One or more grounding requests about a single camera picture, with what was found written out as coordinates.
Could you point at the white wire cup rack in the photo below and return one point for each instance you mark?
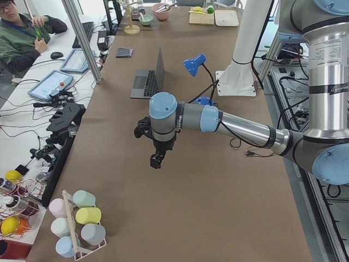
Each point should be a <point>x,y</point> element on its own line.
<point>82,249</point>

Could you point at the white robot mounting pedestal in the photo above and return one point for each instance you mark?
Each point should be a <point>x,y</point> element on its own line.
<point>237,79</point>

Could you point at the grey felt pouch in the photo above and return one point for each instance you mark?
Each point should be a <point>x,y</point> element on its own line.
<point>124,52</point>

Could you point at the grey laptop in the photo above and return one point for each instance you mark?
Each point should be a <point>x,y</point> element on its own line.
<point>149,82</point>

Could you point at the pink cup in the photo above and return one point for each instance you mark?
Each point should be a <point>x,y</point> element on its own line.
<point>57,208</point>

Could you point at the white cup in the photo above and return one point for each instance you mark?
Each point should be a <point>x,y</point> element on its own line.
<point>60,227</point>

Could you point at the blue cup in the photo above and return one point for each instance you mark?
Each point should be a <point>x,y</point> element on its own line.
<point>64,247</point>

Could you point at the wooden cutting board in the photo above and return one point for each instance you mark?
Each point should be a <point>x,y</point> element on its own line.
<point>201,18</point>

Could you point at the yellow ball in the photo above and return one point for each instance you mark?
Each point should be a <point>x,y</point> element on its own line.
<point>10,225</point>

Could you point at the white tray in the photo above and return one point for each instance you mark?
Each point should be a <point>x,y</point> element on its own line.
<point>226,18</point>

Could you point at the black tool stand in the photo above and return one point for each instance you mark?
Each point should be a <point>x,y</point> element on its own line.
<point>58,145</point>

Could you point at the teach pendant tablet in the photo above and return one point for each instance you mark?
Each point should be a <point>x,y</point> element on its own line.
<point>51,85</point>
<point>75,63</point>

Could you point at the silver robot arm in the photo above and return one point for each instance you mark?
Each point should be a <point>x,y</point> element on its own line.
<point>323,148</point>

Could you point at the grey cup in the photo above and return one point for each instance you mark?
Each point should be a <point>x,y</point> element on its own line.
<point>93,234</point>

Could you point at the wooden stand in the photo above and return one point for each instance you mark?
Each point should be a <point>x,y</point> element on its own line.
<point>131,28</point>

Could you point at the black box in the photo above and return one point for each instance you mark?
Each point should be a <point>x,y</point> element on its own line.
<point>103,40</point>

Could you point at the aluminium frame post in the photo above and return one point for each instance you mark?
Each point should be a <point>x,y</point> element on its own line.
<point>74,19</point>

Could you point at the person in green jacket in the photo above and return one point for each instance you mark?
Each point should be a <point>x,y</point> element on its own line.
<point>25,38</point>

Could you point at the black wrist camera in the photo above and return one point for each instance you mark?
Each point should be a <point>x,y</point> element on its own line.
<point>143,128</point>

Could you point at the green cup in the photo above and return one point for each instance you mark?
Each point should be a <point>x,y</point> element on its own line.
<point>82,198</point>

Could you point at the yellow cup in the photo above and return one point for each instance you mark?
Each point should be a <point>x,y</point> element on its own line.
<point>87,215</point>

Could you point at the teach pendant tablet near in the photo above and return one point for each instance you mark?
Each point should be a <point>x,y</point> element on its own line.
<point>51,85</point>

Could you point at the teach pendant tablet far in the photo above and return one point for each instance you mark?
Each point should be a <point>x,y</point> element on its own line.
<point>75,63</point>

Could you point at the pink bowl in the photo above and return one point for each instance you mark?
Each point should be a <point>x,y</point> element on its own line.
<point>161,11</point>

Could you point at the copper wire basket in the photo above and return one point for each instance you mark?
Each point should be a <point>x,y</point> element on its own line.
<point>16,201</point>

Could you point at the black computer mouse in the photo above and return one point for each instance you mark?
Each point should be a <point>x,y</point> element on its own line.
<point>56,55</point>

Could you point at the green small bowl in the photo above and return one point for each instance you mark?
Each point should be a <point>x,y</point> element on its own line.
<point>146,19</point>

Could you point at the green lime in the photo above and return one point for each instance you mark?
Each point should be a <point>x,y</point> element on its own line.
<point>210,10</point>

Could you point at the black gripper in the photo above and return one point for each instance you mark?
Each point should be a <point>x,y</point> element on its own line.
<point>163,145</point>

